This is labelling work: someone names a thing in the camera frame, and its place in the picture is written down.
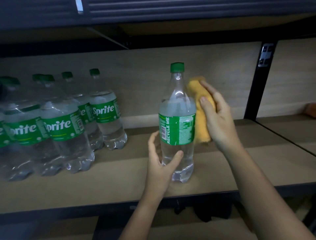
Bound person's left hand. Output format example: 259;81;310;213
145;131;184;199

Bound person's right hand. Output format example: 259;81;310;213
199;81;242;155

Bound yellow cleaning cloth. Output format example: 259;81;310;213
187;76;217;144

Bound green-capped soda bottle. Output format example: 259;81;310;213
158;62;197;183

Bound person's left forearm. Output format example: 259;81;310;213
118;189;169;240

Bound person's right forearm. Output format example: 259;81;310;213
223;143;316;240

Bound black metal shelving rack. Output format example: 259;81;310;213
0;0;316;240

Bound cluster of clear soda bottles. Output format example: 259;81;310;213
0;68;128;182

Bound silver metal shelf bracket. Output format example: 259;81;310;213
258;44;275;68

